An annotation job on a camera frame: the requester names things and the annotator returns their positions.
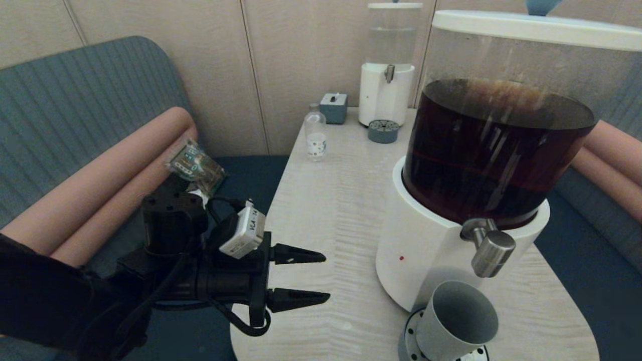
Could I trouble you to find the grey plastic cup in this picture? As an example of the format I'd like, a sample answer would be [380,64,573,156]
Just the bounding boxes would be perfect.
[415,281,499,361]

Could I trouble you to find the large silver dispenser tap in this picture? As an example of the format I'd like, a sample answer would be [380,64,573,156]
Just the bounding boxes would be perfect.
[460,218,517,279]

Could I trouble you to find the dark blue seat cushion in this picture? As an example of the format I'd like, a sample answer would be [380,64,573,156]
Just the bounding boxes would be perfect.
[53,155,291,361]
[533,191,642,361]

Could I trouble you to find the clear plastic bottle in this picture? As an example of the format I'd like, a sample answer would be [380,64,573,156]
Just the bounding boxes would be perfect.
[304,103,328,162]

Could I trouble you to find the large perforated metal drip tray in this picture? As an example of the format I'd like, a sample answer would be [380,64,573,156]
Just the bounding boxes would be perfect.
[399,308,490,361]

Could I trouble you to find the green snack package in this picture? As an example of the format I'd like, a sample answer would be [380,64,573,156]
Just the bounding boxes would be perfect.
[165,138,229,197]

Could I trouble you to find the large dark-tea drink dispenser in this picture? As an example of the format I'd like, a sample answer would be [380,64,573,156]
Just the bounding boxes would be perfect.
[375,24,642,314]

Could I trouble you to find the pink bolster cushion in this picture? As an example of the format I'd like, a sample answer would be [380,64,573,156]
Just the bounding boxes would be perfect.
[50,126,200,269]
[583,119,642,188]
[570,146,642,224]
[0,106,196,256]

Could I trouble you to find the small grey box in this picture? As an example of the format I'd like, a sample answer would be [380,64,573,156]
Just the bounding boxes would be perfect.
[319,92,349,125]

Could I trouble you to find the small grey drip tray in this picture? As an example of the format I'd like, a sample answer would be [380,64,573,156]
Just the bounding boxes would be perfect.
[368,119,400,144]

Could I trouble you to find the small clear water dispenser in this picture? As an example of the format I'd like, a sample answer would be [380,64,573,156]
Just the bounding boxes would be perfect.
[359,7,422,127]

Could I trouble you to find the grey ribbed sofa backrest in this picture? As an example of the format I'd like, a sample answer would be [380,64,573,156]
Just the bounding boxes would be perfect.
[549,65,642,274]
[0,35,194,279]

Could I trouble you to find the small white dispenser lid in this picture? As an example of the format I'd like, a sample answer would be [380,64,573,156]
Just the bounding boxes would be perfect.
[368,0,423,10]

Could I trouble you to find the large white dispenser lid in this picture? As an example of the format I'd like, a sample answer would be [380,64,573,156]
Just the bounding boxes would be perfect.
[431,0,642,52]

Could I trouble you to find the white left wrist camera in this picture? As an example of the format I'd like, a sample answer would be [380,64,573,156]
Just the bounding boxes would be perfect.
[219,200,266,260]

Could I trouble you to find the black left wrist camera cable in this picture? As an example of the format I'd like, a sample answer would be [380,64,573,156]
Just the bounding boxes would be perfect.
[206,197,247,226]

